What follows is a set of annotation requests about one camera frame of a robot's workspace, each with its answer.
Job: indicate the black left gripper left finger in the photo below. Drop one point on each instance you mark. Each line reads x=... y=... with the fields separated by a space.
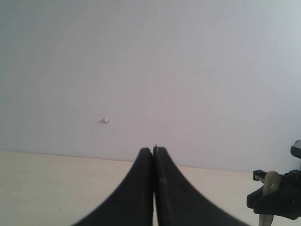
x=131 y=203

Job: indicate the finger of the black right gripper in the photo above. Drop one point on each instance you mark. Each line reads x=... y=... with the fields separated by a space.
x=286 y=200
x=264 y=177

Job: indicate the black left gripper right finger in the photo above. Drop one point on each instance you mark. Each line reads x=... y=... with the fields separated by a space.
x=178 y=203

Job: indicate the wide white-bristle paint brush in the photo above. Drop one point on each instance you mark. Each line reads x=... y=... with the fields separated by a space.
x=271 y=184

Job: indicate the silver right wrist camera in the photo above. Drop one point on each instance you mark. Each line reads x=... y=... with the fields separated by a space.
x=296 y=149

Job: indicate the small white wall blob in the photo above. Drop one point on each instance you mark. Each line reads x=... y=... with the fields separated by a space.
x=104 y=121

